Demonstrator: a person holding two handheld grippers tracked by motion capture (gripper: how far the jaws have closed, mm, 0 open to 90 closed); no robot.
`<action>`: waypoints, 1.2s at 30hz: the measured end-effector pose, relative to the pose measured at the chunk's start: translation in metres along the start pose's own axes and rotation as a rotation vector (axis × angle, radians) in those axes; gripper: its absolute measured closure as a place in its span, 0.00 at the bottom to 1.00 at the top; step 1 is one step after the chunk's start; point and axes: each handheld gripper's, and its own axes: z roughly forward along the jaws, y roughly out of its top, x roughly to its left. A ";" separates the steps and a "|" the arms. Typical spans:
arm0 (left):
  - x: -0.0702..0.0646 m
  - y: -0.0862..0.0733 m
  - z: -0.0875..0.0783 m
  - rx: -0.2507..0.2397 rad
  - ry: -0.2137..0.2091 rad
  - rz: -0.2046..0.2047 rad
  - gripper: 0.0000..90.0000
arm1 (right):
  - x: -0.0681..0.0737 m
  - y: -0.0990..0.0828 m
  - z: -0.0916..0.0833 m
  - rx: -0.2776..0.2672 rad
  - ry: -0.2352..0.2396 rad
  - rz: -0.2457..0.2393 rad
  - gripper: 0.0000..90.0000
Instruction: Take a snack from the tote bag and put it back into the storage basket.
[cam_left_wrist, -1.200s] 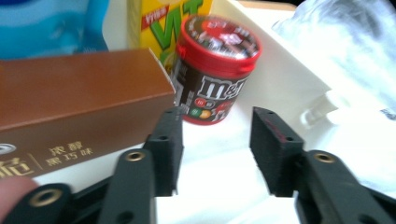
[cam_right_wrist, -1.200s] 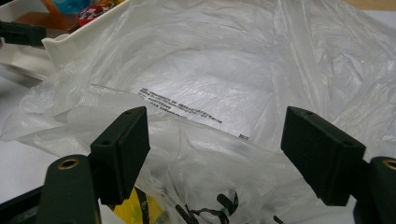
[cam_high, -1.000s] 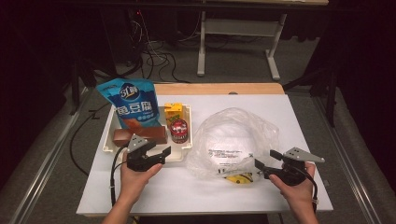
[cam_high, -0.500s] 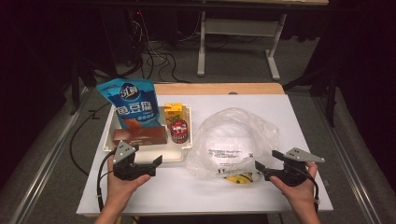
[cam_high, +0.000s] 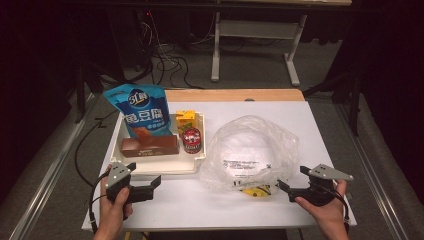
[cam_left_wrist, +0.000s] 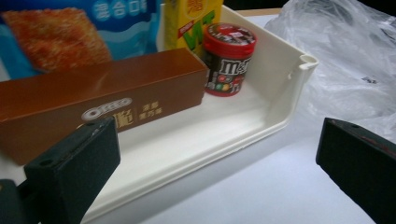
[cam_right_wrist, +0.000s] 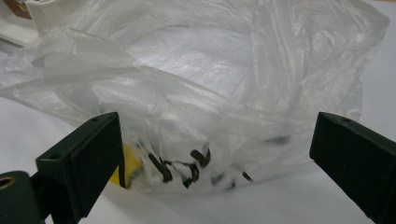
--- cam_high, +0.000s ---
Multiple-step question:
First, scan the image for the yellow drink carton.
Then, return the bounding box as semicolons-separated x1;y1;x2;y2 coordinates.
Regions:
175;109;198;134

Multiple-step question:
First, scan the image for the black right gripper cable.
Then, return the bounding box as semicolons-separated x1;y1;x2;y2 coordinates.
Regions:
333;191;351;231

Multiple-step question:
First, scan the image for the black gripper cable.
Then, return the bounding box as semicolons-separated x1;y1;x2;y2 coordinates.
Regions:
333;191;351;231
73;108;123;234

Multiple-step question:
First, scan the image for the person's left hand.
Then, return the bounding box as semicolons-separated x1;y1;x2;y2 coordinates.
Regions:
93;186;134;240

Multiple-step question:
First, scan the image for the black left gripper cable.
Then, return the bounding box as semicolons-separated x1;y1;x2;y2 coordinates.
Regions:
73;108;123;234

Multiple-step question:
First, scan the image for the clear plastic shopping bag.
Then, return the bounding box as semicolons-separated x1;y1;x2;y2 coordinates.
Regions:
198;114;301;198

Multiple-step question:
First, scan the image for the white board table cover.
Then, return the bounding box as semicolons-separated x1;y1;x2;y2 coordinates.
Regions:
81;100;358;231

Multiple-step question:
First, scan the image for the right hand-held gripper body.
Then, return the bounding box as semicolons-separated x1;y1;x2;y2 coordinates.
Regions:
289;163;354;207

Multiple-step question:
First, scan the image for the blue snack pouch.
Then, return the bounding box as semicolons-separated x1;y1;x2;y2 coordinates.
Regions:
102;83;174;139

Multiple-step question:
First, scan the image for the grey metal desk frame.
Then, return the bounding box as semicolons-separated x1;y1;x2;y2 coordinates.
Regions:
210;0;353;88

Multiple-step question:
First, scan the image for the person's right hand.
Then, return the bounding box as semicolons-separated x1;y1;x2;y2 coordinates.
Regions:
294;179;348;233

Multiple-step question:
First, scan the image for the tangle of floor cables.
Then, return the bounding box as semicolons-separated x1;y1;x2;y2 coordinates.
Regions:
133;9;218;89

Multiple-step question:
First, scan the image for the aluminium rail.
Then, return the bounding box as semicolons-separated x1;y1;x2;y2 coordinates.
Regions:
338;106;424;240
0;93;101;240

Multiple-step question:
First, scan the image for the white plastic bin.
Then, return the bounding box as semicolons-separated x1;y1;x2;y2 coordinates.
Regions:
109;111;207;176

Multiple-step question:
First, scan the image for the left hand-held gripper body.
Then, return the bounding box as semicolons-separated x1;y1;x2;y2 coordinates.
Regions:
104;162;133;221

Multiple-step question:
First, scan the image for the black stand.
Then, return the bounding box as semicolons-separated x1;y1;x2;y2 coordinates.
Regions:
74;59;104;124
303;69;364;138

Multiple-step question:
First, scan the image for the long brown box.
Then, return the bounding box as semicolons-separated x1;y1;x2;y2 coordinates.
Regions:
120;134;180;158

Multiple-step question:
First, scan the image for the red round can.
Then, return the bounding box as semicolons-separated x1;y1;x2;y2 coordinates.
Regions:
181;127;203;155

